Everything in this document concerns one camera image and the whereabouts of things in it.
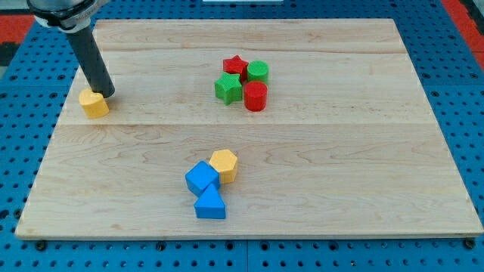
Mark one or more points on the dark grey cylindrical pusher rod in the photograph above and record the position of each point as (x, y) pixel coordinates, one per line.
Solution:
(91, 62)

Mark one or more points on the yellow heart block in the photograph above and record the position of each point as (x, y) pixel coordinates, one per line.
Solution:
(93, 104)

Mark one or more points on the green star block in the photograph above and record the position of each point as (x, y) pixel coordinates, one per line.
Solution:
(228, 88)

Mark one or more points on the red star block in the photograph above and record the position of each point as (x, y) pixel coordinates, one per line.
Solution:
(236, 65)

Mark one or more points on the green cylinder block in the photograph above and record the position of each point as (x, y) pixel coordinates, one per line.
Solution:
(257, 70)

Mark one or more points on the blue cube block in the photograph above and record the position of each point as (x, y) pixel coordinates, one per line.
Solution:
(200, 177)

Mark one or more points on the red cylinder block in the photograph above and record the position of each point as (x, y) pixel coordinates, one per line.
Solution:
(255, 96)

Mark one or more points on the yellow hexagon block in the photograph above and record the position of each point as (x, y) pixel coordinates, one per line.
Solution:
(225, 163)

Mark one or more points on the light wooden board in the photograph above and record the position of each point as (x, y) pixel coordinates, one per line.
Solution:
(347, 146)

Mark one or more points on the blue triangle block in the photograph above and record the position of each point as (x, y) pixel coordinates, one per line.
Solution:
(210, 204)

